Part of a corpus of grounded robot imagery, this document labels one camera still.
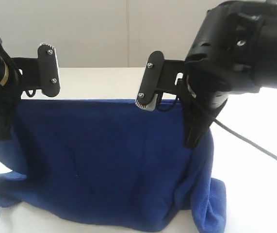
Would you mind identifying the blue microfibre towel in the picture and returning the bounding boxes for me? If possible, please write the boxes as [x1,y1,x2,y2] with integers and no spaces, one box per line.
[0,100,227,233]

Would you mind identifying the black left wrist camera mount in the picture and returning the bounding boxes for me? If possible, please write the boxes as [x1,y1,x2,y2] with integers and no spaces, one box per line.
[13,43,60,98]

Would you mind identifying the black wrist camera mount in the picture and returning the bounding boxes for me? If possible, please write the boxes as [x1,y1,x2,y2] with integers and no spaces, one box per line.
[135,51,184,111]
[13,43,60,98]

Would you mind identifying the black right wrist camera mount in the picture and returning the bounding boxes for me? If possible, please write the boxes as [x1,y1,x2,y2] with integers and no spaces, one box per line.
[135,51,184,111]

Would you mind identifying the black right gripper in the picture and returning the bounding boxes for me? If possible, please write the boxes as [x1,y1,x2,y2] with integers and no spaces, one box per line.
[180,0,267,117]

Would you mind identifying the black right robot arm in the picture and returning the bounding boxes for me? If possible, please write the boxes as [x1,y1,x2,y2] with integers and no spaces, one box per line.
[179,0,277,148]

